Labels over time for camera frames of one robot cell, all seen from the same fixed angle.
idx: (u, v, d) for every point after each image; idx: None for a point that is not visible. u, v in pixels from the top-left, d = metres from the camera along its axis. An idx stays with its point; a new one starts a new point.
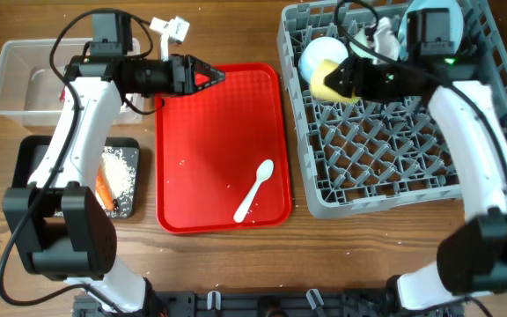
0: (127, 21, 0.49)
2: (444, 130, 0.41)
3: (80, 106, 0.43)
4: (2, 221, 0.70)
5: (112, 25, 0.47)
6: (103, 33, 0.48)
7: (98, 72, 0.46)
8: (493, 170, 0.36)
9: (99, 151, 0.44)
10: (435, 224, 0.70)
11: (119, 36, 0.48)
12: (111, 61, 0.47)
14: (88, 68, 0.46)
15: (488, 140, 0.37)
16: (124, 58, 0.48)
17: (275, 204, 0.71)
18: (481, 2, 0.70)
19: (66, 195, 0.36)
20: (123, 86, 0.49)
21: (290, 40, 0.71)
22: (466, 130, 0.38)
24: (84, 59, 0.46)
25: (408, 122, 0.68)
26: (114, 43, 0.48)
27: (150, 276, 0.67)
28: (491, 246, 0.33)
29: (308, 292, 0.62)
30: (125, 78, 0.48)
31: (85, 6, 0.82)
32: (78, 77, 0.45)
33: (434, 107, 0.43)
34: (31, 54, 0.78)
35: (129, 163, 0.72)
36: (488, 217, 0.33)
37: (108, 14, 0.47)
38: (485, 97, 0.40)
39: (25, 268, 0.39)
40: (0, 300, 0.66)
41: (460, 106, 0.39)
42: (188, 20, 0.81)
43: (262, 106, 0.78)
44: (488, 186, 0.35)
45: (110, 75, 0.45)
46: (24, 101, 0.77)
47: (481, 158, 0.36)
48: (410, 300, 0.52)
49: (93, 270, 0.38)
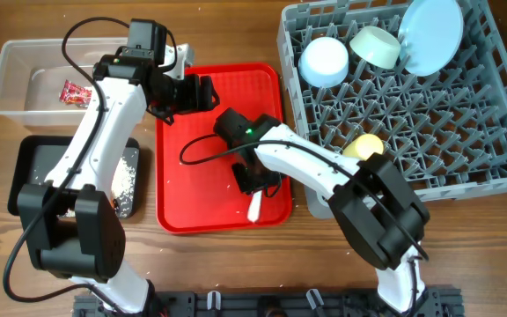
0: (163, 33, 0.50)
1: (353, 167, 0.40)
2: (288, 173, 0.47)
3: (106, 107, 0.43)
4: (1, 221, 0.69)
5: (147, 33, 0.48)
6: (137, 39, 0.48)
7: (126, 75, 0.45)
8: (319, 166, 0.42)
9: (118, 155, 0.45)
10: (436, 224, 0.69)
11: (153, 45, 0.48)
12: (141, 65, 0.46)
14: (117, 69, 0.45)
15: (305, 154, 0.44)
16: (155, 66, 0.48)
17: (275, 204, 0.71)
18: (481, 2, 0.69)
19: (83, 198, 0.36)
20: (150, 91, 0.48)
21: (291, 40, 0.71)
22: (286, 159, 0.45)
24: (113, 59, 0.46)
25: (408, 122, 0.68)
26: (148, 49, 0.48)
27: (150, 276, 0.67)
28: (352, 215, 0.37)
29: (308, 292, 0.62)
30: (152, 83, 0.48)
31: (84, 6, 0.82)
32: (106, 77, 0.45)
33: (269, 165, 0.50)
34: (31, 54, 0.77)
35: (129, 163, 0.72)
36: (336, 200, 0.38)
37: (146, 24, 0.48)
38: (282, 132, 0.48)
39: (33, 263, 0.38)
40: (0, 301, 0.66)
41: (273, 149, 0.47)
42: (188, 20, 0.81)
43: (262, 106, 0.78)
44: (322, 179, 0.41)
45: (138, 78, 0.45)
46: (25, 101, 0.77)
47: (305, 167, 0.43)
48: (399, 302, 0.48)
49: (99, 273, 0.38)
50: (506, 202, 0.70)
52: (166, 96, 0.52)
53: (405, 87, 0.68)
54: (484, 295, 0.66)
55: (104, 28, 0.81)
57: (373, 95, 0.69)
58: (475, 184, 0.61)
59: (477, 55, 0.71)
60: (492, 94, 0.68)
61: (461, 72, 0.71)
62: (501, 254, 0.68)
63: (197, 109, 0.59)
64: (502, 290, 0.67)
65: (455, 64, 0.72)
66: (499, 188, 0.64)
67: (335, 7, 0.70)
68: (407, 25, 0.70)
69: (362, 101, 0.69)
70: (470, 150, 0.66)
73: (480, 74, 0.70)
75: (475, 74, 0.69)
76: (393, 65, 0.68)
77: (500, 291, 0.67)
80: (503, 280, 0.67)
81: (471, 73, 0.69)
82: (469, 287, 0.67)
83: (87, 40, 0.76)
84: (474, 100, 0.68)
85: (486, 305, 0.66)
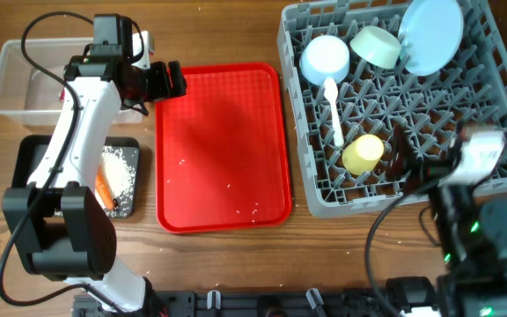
0: (128, 25, 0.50)
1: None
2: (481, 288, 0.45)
3: (79, 104, 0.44)
4: (1, 220, 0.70)
5: (113, 27, 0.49)
6: (104, 35, 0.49)
7: (98, 72, 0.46)
8: None
9: (99, 151, 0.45)
10: None
11: (120, 39, 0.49)
12: (110, 61, 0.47)
14: (88, 67, 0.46)
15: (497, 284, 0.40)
16: (124, 59, 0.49)
17: (275, 204, 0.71)
18: (481, 2, 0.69)
19: (66, 195, 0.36)
20: (123, 87, 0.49)
21: (291, 40, 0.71)
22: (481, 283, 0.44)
24: (84, 59, 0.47)
25: (409, 122, 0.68)
26: (114, 44, 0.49)
27: (150, 276, 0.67)
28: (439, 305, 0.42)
29: (308, 292, 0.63)
30: (125, 78, 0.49)
31: (84, 5, 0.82)
32: (77, 77, 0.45)
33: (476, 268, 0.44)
34: (31, 54, 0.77)
35: (129, 163, 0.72)
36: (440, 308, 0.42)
37: (109, 18, 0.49)
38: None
39: (25, 268, 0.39)
40: (0, 300, 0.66)
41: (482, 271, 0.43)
42: (188, 19, 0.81)
43: (262, 106, 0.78)
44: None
45: (109, 75, 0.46)
46: (24, 101, 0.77)
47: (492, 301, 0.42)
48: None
49: (92, 270, 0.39)
50: None
52: (140, 90, 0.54)
53: (405, 86, 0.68)
54: None
55: None
57: (373, 95, 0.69)
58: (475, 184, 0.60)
59: (477, 55, 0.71)
60: (492, 93, 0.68)
61: (462, 72, 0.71)
62: None
63: (172, 96, 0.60)
64: None
65: (455, 63, 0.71)
66: (499, 188, 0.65)
67: (335, 7, 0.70)
68: (407, 25, 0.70)
69: (362, 101, 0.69)
70: None
73: (480, 74, 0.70)
75: (475, 74, 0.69)
76: (393, 65, 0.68)
77: None
80: None
81: (471, 73, 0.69)
82: None
83: (87, 40, 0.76)
84: (474, 100, 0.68)
85: None
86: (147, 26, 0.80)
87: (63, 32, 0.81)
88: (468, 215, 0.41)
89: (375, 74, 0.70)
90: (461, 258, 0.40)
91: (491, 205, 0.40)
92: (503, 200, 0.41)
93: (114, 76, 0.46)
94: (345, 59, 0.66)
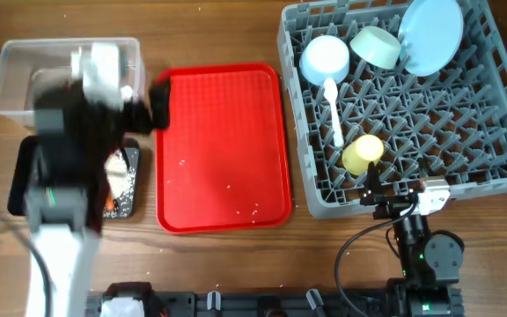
0: (77, 120, 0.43)
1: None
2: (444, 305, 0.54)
3: (45, 207, 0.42)
4: (1, 221, 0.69)
5: (61, 140, 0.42)
6: (53, 162, 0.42)
7: (66, 226, 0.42)
8: None
9: None
10: (437, 224, 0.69)
11: (81, 159, 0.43)
12: (80, 195, 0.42)
14: (55, 213, 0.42)
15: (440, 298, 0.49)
16: (89, 205, 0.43)
17: (275, 204, 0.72)
18: (481, 2, 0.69)
19: None
20: (96, 217, 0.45)
21: (291, 40, 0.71)
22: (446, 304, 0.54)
24: (44, 196, 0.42)
25: (409, 122, 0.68)
26: (73, 187, 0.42)
27: (150, 276, 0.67)
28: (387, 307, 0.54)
29: (308, 292, 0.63)
30: (99, 204, 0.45)
31: (84, 6, 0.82)
32: (45, 226, 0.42)
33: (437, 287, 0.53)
34: (31, 54, 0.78)
35: (129, 163, 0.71)
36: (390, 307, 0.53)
37: (56, 120, 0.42)
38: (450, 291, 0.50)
39: None
40: (1, 301, 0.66)
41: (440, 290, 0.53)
42: (188, 20, 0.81)
43: (262, 106, 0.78)
44: None
45: (81, 226, 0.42)
46: (25, 101, 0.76)
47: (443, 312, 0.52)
48: None
49: None
50: (506, 202, 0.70)
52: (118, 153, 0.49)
53: (405, 87, 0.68)
54: (484, 295, 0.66)
55: (103, 27, 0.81)
57: (373, 96, 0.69)
58: (475, 184, 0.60)
59: (477, 56, 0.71)
60: (492, 94, 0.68)
61: (461, 72, 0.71)
62: (502, 254, 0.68)
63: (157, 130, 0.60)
64: (501, 291, 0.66)
65: (455, 64, 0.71)
66: (499, 188, 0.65)
67: (335, 7, 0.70)
68: (407, 25, 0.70)
69: (362, 101, 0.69)
70: (470, 150, 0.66)
73: (480, 75, 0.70)
75: (475, 74, 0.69)
76: (393, 65, 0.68)
77: (500, 291, 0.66)
80: (503, 280, 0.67)
81: (471, 73, 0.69)
82: (468, 287, 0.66)
83: (86, 40, 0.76)
84: (474, 100, 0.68)
85: (485, 306, 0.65)
86: (147, 26, 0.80)
87: (63, 33, 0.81)
88: (420, 243, 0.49)
89: (375, 74, 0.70)
90: (413, 274, 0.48)
91: (433, 240, 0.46)
92: (444, 238, 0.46)
93: (88, 219, 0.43)
94: (346, 60, 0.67)
